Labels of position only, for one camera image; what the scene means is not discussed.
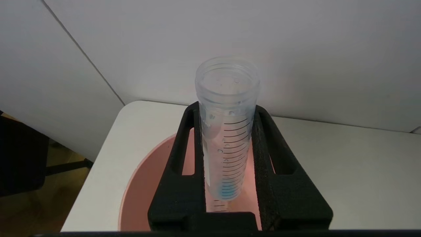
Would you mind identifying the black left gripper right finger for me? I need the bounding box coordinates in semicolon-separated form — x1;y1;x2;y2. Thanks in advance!
251;105;334;231

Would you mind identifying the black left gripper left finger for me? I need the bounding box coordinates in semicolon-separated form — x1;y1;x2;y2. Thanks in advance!
147;101;207;231

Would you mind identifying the blue pigment test tube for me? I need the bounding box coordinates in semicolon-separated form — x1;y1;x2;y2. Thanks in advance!
195;56;261;201

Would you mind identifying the pink plastic bowl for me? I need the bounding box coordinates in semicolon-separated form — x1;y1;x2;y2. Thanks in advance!
118;128;263;231

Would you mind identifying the dark office chair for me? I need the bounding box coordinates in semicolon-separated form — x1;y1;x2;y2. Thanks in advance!
0;110;94;198

